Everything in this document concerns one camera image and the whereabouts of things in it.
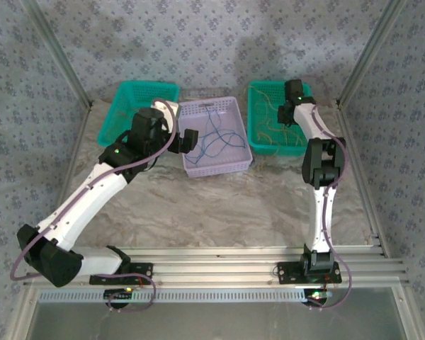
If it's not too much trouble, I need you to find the yellow cable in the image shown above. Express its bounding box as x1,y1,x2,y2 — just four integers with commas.
256,116,305,148
254,143,283,174
249,84,288,118

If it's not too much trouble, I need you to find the red cable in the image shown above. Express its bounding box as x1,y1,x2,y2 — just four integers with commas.
115,108,137,123

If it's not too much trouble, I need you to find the teal plastic basket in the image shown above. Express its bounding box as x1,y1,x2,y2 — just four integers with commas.
246,80,318,157
97,80,181,147

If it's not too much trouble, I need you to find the lavender plastic basket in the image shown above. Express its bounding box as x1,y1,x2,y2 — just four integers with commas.
176,96,253,179

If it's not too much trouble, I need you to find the black controller board with LED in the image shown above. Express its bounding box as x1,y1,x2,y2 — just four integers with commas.
302,288,333,308
103,287,135,309

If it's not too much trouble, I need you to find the aluminium side rail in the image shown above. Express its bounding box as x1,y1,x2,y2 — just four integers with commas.
336,104,390,258
47,102,93,249

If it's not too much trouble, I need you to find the aluminium frame post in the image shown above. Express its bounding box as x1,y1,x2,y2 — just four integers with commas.
21,0,94,109
336,0,408,107

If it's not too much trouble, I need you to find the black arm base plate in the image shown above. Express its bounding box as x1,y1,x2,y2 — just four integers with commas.
276,261,342,285
90,261,154,285

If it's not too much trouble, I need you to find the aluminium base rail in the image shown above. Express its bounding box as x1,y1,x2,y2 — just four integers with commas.
69,246,410,295

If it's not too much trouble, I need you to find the slotted grey cable duct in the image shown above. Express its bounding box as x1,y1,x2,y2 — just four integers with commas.
38,287,329,305

